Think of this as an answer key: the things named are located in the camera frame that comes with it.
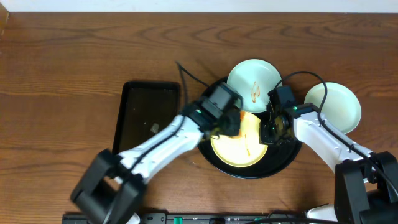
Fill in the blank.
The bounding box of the yellow plate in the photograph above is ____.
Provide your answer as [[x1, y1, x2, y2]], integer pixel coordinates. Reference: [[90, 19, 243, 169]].
[[211, 111, 268, 167]]

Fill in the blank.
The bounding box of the light blue plate top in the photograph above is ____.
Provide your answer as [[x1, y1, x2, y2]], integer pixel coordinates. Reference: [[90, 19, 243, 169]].
[[227, 59, 282, 113]]

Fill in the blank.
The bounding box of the light blue plate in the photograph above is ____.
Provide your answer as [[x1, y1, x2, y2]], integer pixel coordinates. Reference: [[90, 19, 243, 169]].
[[321, 82, 362, 134], [227, 59, 282, 113]]

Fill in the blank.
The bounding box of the orange green sponge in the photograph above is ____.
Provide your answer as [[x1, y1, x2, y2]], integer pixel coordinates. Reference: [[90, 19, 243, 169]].
[[232, 110, 246, 139]]

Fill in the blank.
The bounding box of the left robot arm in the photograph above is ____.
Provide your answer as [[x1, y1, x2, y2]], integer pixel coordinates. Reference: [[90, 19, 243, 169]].
[[70, 104, 206, 223]]

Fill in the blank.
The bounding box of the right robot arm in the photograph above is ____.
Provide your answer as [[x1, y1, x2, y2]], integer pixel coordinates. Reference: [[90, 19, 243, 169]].
[[260, 91, 397, 223]]

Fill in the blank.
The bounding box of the black round tray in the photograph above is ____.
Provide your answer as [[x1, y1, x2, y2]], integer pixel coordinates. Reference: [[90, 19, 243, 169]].
[[197, 76, 303, 180]]

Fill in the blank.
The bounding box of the black rectangular tray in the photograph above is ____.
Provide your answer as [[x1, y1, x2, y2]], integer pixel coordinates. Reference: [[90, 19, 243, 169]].
[[112, 81, 180, 154]]

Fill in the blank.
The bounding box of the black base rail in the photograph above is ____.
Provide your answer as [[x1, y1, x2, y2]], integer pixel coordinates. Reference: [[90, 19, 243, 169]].
[[61, 212, 312, 224]]

